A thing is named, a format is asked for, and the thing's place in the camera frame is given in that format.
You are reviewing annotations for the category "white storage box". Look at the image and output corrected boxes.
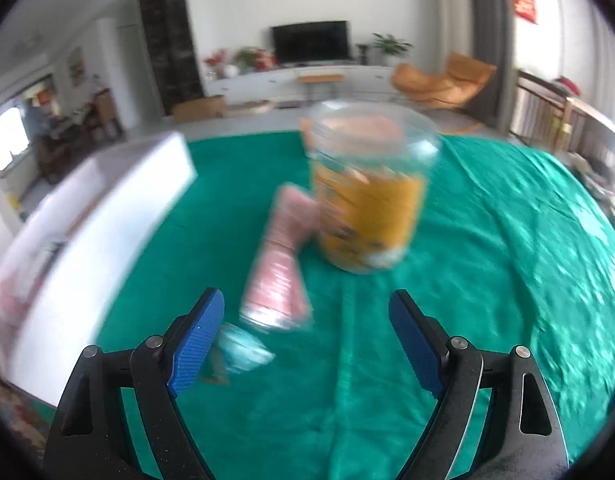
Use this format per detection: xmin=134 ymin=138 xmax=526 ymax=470
xmin=0 ymin=131 xmax=197 ymax=406

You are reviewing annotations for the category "pink rolled cloth in plastic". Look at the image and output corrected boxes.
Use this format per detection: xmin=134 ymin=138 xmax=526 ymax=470
xmin=240 ymin=183 xmax=318 ymax=330

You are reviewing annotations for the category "clear snack jar orange label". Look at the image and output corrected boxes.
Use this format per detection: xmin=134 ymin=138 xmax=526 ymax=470
xmin=309 ymin=100 xmax=441 ymax=273

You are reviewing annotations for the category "wooden bench chair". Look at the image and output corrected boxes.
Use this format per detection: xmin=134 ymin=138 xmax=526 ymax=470
xmin=509 ymin=70 xmax=615 ymax=167

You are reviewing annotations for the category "orange lounge chair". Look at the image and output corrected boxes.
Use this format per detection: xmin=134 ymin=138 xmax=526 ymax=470
xmin=391 ymin=52 xmax=496 ymax=110

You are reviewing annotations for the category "white tv cabinet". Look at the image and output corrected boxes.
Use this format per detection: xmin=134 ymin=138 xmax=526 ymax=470
xmin=204 ymin=65 xmax=397 ymax=104

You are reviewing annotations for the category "red flower plant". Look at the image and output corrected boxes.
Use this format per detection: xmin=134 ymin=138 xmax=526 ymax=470
xmin=204 ymin=49 xmax=230 ymax=80

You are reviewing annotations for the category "white standing air conditioner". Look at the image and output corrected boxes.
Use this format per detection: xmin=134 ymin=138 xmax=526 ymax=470
xmin=437 ymin=0 xmax=473 ymax=72

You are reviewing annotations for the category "green red potted plant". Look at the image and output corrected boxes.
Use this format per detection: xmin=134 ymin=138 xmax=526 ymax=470
xmin=233 ymin=47 xmax=278 ymax=74

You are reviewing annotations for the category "small wooden stool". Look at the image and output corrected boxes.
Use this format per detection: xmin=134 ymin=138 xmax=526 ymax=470
xmin=297 ymin=73 xmax=345 ymax=103

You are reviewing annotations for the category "black television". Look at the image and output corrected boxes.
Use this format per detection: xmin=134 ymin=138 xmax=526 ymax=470
xmin=271 ymin=21 xmax=351 ymax=65

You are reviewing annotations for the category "dark glass cabinet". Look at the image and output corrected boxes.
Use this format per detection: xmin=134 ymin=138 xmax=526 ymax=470
xmin=138 ymin=0 xmax=204 ymax=116

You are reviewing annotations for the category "teal fabric sachet with cord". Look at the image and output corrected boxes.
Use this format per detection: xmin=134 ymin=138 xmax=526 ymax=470
xmin=200 ymin=324 xmax=275 ymax=385

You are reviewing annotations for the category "red wall poster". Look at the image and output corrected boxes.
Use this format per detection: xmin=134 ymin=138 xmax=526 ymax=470
xmin=513 ymin=0 xmax=536 ymax=24

